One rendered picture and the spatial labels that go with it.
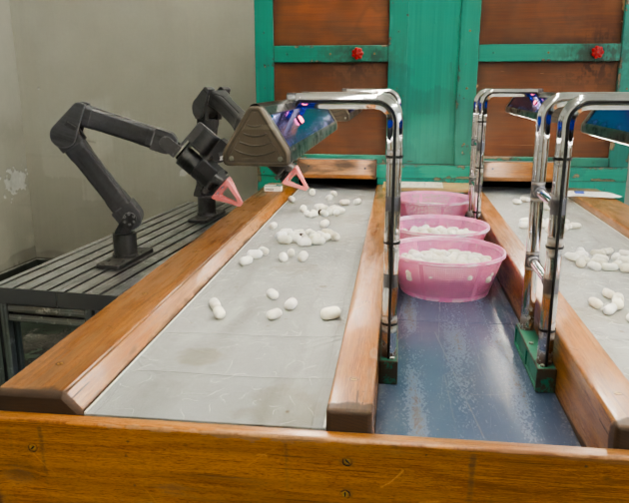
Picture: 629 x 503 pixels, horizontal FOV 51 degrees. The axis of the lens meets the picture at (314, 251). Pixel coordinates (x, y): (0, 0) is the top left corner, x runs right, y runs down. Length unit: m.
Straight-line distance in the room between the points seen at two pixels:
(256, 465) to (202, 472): 0.07
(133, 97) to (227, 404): 3.09
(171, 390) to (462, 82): 1.85
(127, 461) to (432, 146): 1.91
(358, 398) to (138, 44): 3.18
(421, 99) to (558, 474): 1.88
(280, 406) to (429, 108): 1.82
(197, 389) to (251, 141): 0.34
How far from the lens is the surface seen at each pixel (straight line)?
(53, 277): 1.77
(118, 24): 3.88
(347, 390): 0.85
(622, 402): 0.90
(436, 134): 2.54
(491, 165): 2.52
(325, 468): 0.81
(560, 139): 1.02
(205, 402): 0.88
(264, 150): 0.79
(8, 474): 0.96
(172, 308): 1.20
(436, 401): 1.03
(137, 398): 0.91
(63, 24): 4.05
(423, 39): 2.53
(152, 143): 1.79
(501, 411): 1.03
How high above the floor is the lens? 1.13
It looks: 14 degrees down
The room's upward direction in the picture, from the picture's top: straight up
